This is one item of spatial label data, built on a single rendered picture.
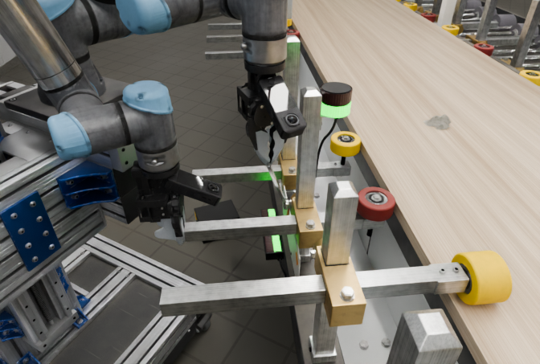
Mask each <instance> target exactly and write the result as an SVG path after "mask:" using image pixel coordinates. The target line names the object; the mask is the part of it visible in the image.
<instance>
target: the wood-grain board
mask: <svg viewBox="0 0 540 364"><path fill-rule="evenodd" d="M292 26H293V28H294V30H297V31H299V32H300V41H301V42H302V44H303V46H304V48H305V50H306V51H307V53H308V55H309V58H310V59H311V60H312V62H313V65H314V67H315V68H316V69H317V72H318V74H319V76H320V77H321V79H322V81H323V83H328V82H341V83H345V84H348V85H350V86H351V87H352V88H353V92H352V99H351V105H350V114H349V115H348V116H346V117H343V120H344V122H345V123H346V125H347V127H348V129H349V131H350V132H351V133H355V134H357V135H358V136H359V137H360V138H361V145H360V150H361V152H362V155H363V157H364V158H365V159H366V162H367V164H368V166H369V167H370V169H371V171H372V173H373V175H374V176H375V178H376V180H377V182H378V184H379V185H380V187H381V188H383V189H384V190H387V191H389V192H390V193H391V194H393V196H394V197H395V208H394V213H395V215H396V217H397V219H398V221H399V222H400V224H401V226H402V228H403V229H404V231H405V233H406V235H407V237H408V239H409V240H410V242H411V245H412V247H413V248H414V249H415V252H416V254H417V256H418V257H419V259H420V261H421V263H422V265H423V266H428V265H429V264H443V263H451V262H452V258H453V257H454V255H455V254H457V253H460V252H479V251H493V252H496V253H497V254H498V255H500V256H501V257H502V259H503V260H504V261H505V262H506V264H507V266H508V268H509V271H510V274H511V277H512V292H511V294H510V297H509V299H508V300H507V301H504V302H501V303H492V304H483V305H467V304H465V303H464V302H463V301H462V300H461V299H460V298H459V297H458V295H457V294H456V292H454V293H445V294H439V295H440V298H441V300H442V301H443V303H444V305H445V307H446V309H447V310H448V312H449V314H450V316H451V318H452V319H453V321H454V323H455V325H456V327H457V328H458V330H459V332H460V335H461V336H462V338H463V339H464V342H465V344H466V345H467V347H468V349H469V351H470V353H471V354H472V356H473V358H474V360H475V362H476V363H477V364H540V87H539V86H537V85H536V84H534V83H532V82H530V81H529V80H527V79H526V78H524V77H522V76H520V75H518V74H517V73H516V72H514V71H512V70H510V69H509V68H507V67H506V66H504V65H503V64H501V63H499V62H497V61H496V60H495V59H492V58H491V57H489V56H487V55H486V54H484V53H483V52H481V51H479V50H477V49H476V48H475V47H472V46H471V45H469V44H467V43H466V42H464V41H463V40H461V39H459V38H457V37H456V36H455V35H452V34H451V33H449V32H447V31H446V30H444V29H443V28H441V27H439V26H437V25H436V24H435V23H433V22H431V21H429V20H427V19H426V18H424V17H423V16H421V15H419V14H417V13H416V12H414V11H413V10H411V9H409V8H407V7H406V6H404V5H403V4H401V3H399V2H397V1H395V0H292ZM444 114H446V115H447V116H448V118H449V120H450V121H451V123H450V124H449V126H450V127H448V128H447V129H441V130H439V129H436V127H435V126H427V125H425V123H424V121H426V120H431V119H432V118H433V117H434V116H442V115H444Z"/></svg>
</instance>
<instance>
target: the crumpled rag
mask: <svg viewBox="0 0 540 364"><path fill-rule="evenodd" d="M424 123H425V125H427V126H435V127H436V129H439V130H441V129H447V128H448V127H450V126H449V124H450V123H451V121H450V120H449V118H448V116H447V115H446V114H444V115H442V116H434V117H433V118H432V119H431V120H426V121H424Z"/></svg>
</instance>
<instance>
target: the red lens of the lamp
mask: <svg viewBox="0 0 540 364"><path fill-rule="evenodd" d="M322 85H323V84H322ZM322 85H321V86H322ZM350 87H351V86H350ZM351 88H352V87H351ZM352 92H353V88H352V89H351V90H350V92H347V93H344V94H332V93H328V92H325V91H323V90H322V87H320V93H321V95H322V101H321V102H323V103H324V104H328V105H333V106H342V105H346V104H349V103H350V102H351V99H352Z"/></svg>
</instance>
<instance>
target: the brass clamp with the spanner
mask: <svg viewBox="0 0 540 364"><path fill-rule="evenodd" d="M295 198H296V193H295V194H293V195H292V197H291V202H292V209H291V215H295V218H296V222H297V233H296V237H297V243H298V247H299V248H300V249H301V248H311V247H313V245H314V244H315V243H316V242H317V241H318V240H319V239H322V237H323V228H322V225H321V220H320V218H319V214H318V212H317V208H316V204H315V200H313V207H312V208H300V209H298V208H297V203H296V199H295ZM309 219H310V220H313V221H314V222H315V228H314V229H312V230H309V229H307V228H306V227H305V224H306V222H307V221H308V220H309Z"/></svg>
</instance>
